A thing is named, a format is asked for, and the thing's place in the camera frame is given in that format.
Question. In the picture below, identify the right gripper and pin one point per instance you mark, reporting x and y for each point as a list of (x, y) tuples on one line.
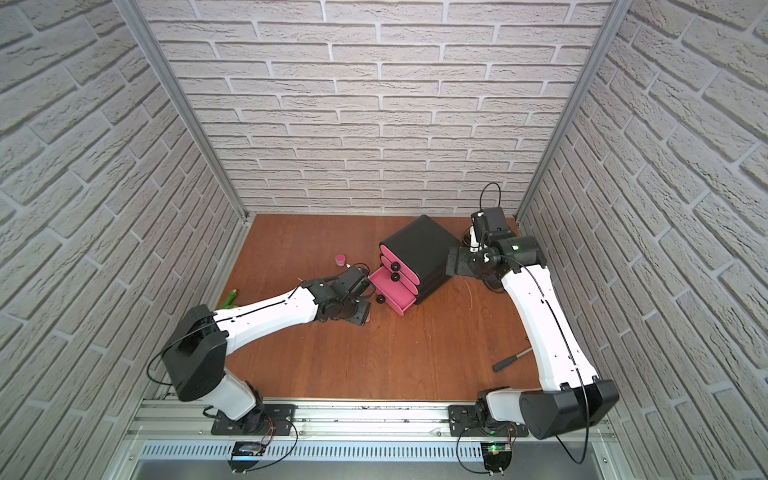
[(463, 262)]

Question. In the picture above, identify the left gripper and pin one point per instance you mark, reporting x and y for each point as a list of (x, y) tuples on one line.
[(358, 309)]

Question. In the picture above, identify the pink top drawer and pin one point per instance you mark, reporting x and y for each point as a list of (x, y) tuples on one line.
[(386, 251)]

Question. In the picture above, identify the black drawer cabinet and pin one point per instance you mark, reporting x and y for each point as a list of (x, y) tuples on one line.
[(424, 244)]

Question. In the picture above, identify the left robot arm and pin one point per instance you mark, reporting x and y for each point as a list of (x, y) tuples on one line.
[(195, 353)]

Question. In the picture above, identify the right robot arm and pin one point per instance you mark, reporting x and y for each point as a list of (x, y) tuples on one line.
[(572, 396)]

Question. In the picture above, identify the green flashlight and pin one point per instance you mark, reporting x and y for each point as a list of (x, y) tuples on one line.
[(228, 303)]

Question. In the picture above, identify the left controller box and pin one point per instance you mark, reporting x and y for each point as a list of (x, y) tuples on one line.
[(245, 456)]

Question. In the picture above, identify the controller box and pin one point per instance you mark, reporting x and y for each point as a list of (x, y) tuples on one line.
[(245, 456), (497, 457)]

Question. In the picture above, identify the right controller box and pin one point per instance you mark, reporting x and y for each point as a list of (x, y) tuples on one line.
[(497, 457)]

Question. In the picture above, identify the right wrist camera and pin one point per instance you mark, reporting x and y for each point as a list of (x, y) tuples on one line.
[(489, 226)]

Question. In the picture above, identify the black handled hammer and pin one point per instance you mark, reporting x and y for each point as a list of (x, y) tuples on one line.
[(501, 365)]

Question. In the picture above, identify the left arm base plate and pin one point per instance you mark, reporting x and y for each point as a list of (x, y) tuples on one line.
[(268, 419)]

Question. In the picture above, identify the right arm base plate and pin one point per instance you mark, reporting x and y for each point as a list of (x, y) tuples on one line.
[(480, 422)]

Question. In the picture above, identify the aluminium front rail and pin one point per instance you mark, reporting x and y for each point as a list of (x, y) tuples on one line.
[(317, 419)]

